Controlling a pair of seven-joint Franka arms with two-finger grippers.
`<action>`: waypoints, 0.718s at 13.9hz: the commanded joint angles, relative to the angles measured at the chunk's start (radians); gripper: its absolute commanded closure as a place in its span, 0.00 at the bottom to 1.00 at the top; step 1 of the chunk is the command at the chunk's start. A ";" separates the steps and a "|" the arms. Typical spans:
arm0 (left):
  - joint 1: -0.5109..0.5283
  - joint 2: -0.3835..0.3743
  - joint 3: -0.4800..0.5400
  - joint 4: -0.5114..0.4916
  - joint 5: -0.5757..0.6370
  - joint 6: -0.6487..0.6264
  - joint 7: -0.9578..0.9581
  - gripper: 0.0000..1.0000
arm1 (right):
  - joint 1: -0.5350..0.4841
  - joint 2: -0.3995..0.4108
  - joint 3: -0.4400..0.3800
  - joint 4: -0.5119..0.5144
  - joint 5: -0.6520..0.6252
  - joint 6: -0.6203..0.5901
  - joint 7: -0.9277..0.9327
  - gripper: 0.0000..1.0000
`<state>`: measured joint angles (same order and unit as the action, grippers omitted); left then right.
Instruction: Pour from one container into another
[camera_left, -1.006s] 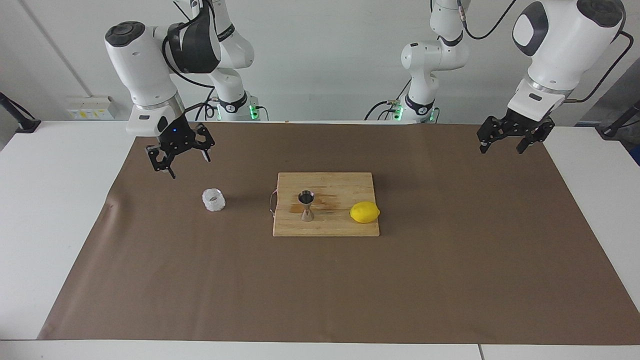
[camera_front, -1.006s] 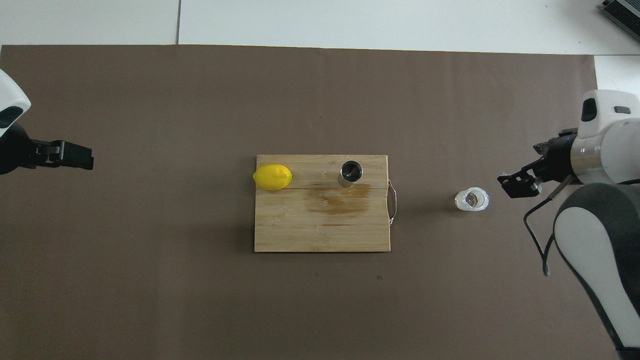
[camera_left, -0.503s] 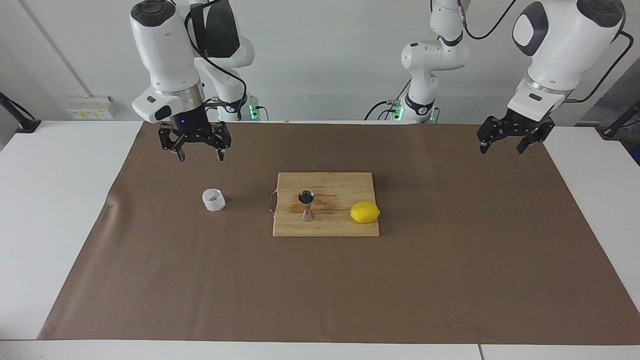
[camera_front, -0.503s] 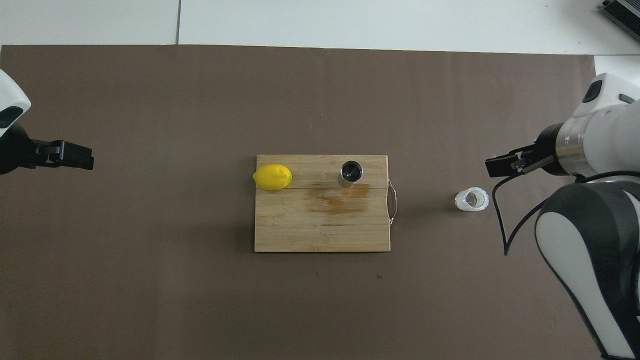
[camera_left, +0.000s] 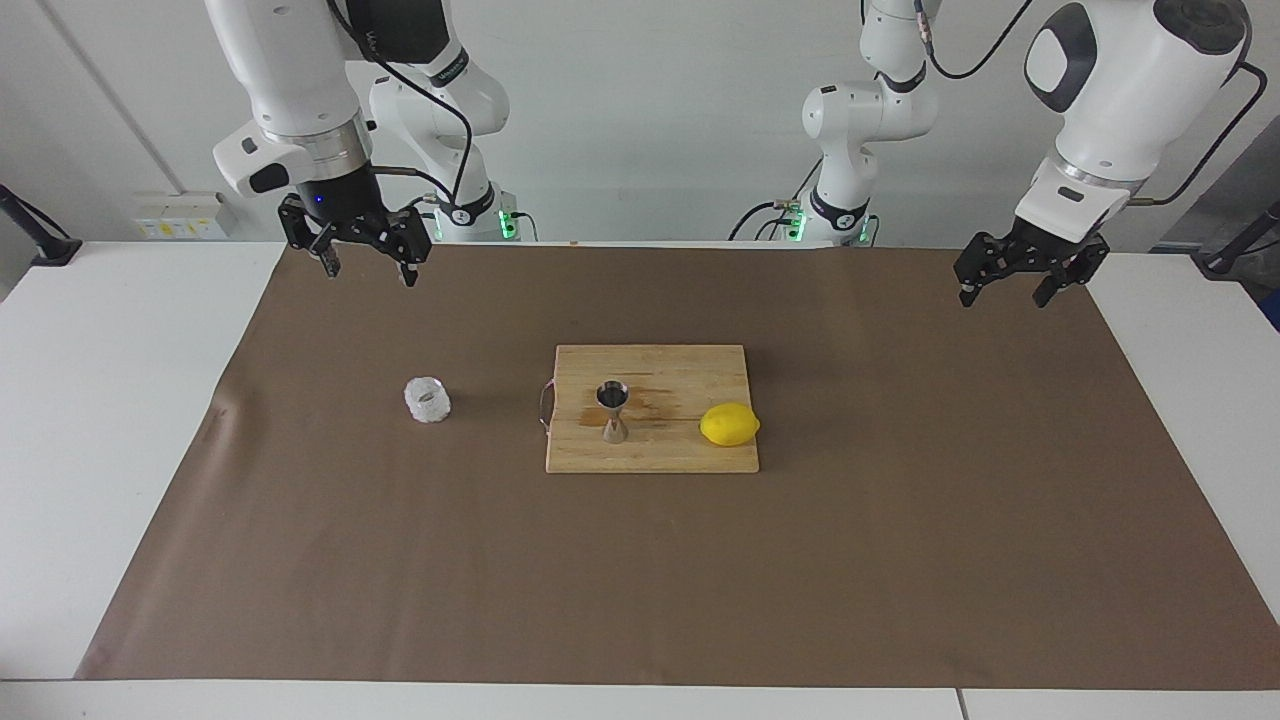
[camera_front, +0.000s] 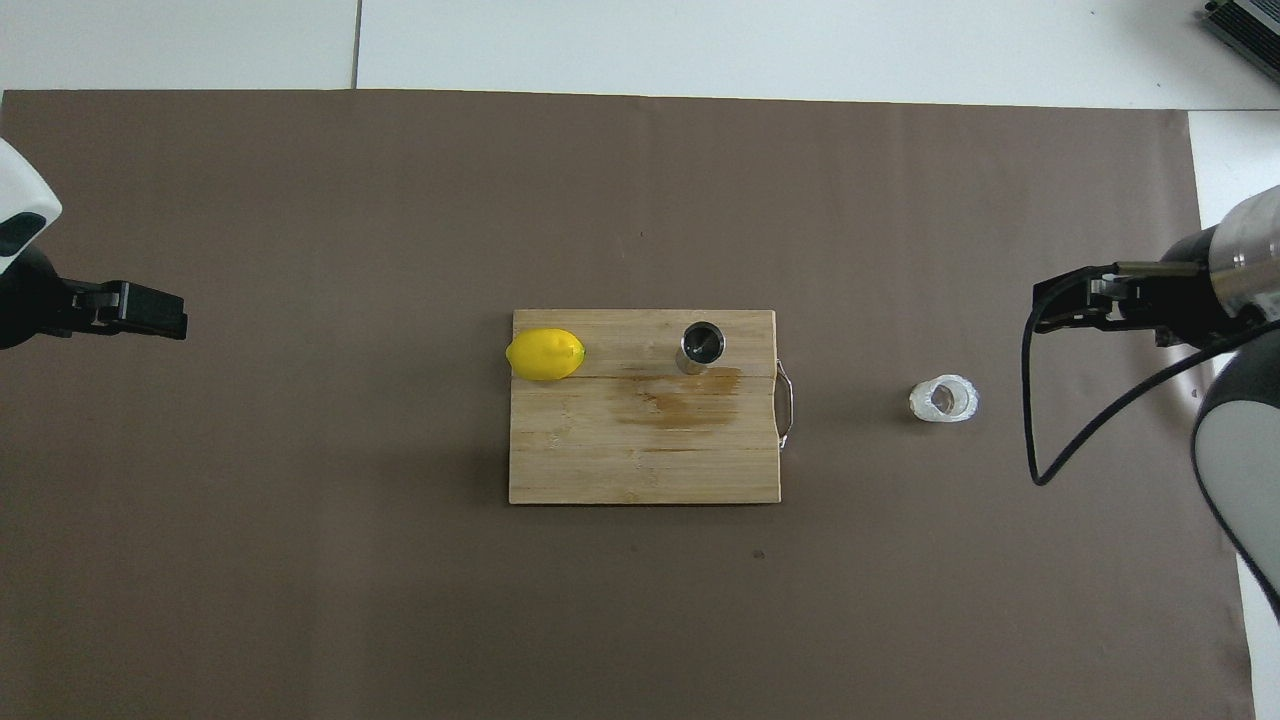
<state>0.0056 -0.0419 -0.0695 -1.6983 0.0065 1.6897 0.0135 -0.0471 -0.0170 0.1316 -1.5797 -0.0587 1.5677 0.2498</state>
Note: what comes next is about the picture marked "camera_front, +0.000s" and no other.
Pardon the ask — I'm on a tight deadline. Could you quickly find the clear textured glass cup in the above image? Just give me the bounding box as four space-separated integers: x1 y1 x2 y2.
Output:
908 373 979 424

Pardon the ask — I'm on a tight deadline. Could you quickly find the brown paper table mat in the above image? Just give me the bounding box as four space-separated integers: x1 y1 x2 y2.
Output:
0 88 1256 720

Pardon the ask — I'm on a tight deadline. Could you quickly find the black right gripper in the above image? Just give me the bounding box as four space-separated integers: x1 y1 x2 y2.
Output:
1033 225 1243 349

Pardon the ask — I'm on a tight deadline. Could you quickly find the yellow lemon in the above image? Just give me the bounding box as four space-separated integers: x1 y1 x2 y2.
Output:
505 327 587 383

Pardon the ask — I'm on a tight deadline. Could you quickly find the grey ribbed metal device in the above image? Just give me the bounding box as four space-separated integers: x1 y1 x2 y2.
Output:
1200 0 1280 59

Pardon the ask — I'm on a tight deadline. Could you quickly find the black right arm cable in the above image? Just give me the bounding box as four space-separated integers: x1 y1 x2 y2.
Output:
1020 262 1280 488

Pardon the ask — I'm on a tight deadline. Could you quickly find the steel double jigger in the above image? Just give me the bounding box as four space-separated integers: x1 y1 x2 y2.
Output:
679 321 728 377

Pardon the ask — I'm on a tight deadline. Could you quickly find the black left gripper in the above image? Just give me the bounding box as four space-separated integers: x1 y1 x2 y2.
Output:
0 245 189 351

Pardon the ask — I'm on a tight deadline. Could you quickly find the wooden cutting board, metal handle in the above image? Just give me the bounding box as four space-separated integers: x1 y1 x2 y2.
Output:
508 308 797 506

